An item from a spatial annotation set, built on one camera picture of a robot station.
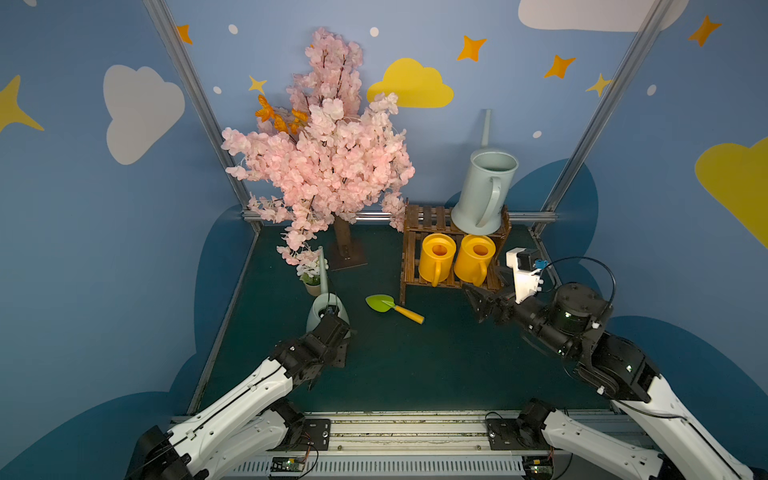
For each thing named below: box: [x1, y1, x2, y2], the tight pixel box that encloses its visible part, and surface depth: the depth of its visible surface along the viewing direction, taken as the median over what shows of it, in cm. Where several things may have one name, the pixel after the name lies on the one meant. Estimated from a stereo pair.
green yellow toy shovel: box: [365, 294, 425, 324], surface depth 100 cm
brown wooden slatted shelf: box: [399, 203, 512, 305], surface depth 86 cm
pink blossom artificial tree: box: [221, 28, 415, 271], surface depth 72 cm
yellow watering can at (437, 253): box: [418, 233, 457, 288], surface depth 82 cm
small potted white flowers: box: [296, 258, 329, 297], surface depth 94 cm
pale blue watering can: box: [451, 110, 519, 236], surface depth 73 cm
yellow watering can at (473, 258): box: [454, 234, 497, 287], surface depth 83 cm
